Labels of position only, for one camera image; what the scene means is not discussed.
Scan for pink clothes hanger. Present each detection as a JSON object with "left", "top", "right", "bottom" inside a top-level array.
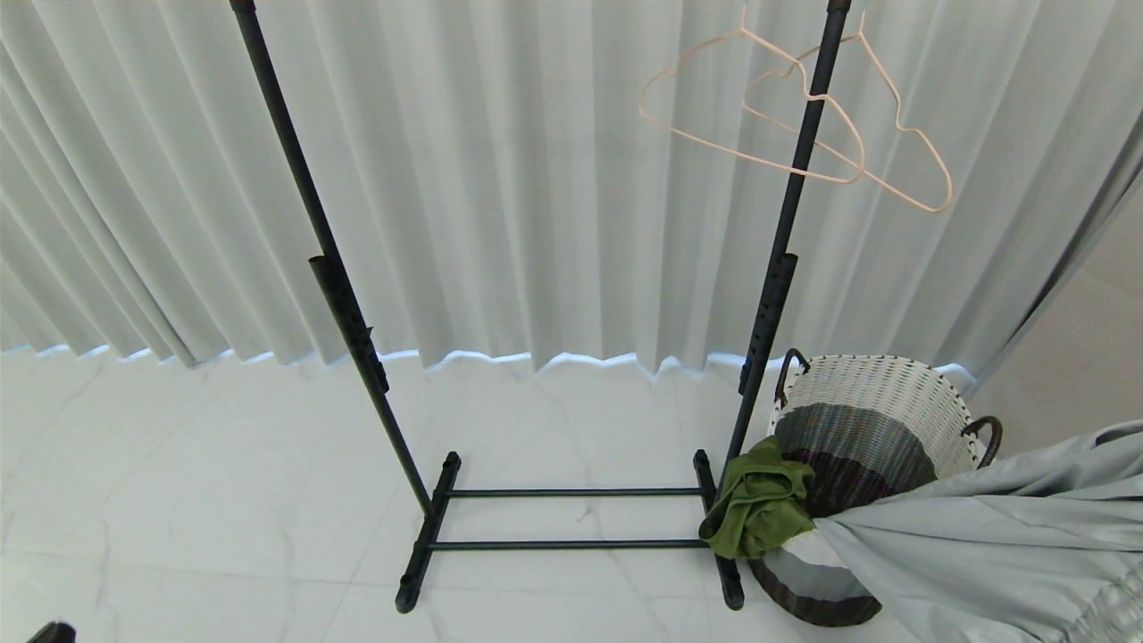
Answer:
[
  {"left": 742, "top": 9, "right": 955, "bottom": 214},
  {"left": 638, "top": 5, "right": 866, "bottom": 186}
]

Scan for pale grey shorts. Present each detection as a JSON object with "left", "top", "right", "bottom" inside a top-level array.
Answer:
[{"left": 770, "top": 421, "right": 1143, "bottom": 643}]

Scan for black clothes rack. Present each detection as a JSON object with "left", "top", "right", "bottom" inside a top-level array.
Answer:
[{"left": 228, "top": 0, "right": 854, "bottom": 615}]

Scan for white laundry basket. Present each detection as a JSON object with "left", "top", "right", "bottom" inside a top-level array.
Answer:
[{"left": 748, "top": 349, "right": 1004, "bottom": 628}]

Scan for white curtain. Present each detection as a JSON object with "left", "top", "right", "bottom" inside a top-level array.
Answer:
[{"left": 0, "top": 0, "right": 1143, "bottom": 380}]

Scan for green garment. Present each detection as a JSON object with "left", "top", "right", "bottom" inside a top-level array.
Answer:
[{"left": 697, "top": 435, "right": 816, "bottom": 561}]

